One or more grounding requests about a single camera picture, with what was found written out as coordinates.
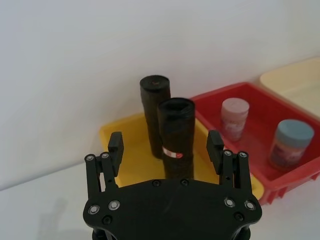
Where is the yellow plastic tray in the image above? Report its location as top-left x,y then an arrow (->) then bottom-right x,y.
99,112 -> 265,201

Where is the cream plastic tray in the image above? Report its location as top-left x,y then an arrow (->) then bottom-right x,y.
259,56 -> 320,126

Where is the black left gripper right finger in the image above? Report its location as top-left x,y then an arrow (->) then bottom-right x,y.
205,129 -> 254,196

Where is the jar with pink lid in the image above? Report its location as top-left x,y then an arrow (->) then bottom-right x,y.
220,98 -> 250,142

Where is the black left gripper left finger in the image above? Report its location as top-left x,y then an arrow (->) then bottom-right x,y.
84,131 -> 125,194

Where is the black roll with white label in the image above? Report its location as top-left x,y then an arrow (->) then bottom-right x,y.
157,97 -> 196,180

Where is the jar with blue lid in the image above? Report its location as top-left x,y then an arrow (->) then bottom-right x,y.
269,119 -> 315,172

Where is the black roll with closed end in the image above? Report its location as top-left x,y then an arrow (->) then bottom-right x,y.
139,74 -> 172,160

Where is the red plastic tray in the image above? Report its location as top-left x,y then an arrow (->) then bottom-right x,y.
191,81 -> 320,206

